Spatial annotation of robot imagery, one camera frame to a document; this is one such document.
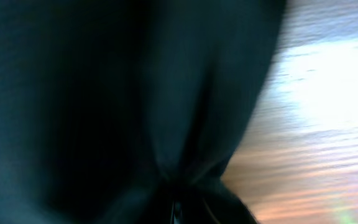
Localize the black t-shirt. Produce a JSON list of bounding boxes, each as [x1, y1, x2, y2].
[[0, 0, 287, 224]]

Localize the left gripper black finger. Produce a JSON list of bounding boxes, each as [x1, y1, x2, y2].
[[178, 184, 257, 224]]

